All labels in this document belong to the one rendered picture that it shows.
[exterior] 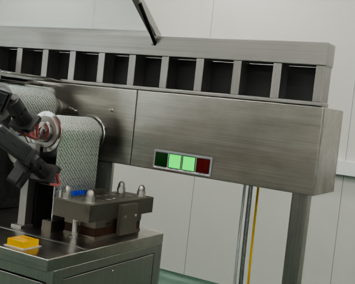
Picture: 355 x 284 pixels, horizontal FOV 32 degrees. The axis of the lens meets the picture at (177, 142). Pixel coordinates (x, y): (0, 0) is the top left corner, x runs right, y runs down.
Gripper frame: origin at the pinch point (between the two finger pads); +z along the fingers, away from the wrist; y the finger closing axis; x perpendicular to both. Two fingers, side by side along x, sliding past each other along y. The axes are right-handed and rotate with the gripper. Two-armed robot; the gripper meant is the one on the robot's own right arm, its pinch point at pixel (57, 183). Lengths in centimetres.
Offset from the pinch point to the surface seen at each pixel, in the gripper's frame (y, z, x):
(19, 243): 11.7, -17.4, -27.8
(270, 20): -34, 175, 224
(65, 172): 0.2, 0.7, 4.9
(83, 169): 0.3, 9.5, 10.8
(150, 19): 14, -8, 69
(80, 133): 0.3, -0.7, 20.7
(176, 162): 30.7, 20.1, 24.6
